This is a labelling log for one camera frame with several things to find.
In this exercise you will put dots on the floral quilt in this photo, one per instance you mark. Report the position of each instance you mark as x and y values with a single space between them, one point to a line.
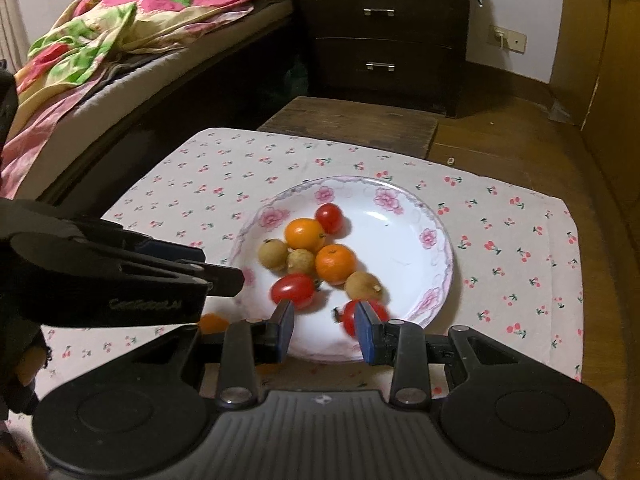
150 5

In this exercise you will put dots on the bed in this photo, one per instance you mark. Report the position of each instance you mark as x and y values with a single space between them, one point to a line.
165 75

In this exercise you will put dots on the low wooden table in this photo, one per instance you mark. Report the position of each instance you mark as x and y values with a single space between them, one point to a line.
350 125

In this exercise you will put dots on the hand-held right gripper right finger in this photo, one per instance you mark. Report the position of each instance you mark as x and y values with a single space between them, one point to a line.
365 335

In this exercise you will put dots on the cherry print tablecloth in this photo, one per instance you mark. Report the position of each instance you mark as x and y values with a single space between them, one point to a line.
500 220

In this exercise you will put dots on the dark teal bag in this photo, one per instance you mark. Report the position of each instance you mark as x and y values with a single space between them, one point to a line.
296 82

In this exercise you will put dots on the beige curtain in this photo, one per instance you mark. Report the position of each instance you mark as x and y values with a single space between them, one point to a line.
12 25

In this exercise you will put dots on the dark wooden nightstand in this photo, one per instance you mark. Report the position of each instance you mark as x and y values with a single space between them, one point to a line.
390 25

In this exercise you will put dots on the small orange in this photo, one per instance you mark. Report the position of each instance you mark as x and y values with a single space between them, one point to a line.
304 234
212 322
336 263

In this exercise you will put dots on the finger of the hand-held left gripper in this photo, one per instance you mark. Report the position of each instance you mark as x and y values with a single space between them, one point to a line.
170 251
220 280

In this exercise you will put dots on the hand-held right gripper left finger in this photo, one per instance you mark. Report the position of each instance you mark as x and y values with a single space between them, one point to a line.
286 332

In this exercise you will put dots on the clear plastic wrapper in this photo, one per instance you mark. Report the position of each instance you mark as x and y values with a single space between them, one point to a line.
560 111

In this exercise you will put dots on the white plug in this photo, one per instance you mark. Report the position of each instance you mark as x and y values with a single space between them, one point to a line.
499 37

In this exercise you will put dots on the brown longan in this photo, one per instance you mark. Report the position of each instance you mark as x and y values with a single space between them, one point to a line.
300 262
272 255
361 287

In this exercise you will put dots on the white floral plate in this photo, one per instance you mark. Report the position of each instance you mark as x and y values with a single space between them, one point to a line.
395 240

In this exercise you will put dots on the dark grey cloth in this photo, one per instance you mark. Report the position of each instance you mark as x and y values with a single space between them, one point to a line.
120 75

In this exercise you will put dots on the dark wooden drawer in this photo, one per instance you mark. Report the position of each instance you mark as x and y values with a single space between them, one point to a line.
380 20
380 75

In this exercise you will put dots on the wooden wardrobe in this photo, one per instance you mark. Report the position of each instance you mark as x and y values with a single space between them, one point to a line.
615 110

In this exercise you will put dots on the red cherry tomato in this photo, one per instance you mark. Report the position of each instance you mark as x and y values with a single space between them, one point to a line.
295 290
330 217
381 313

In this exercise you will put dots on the white wall socket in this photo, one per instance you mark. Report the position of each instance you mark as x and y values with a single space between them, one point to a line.
512 40

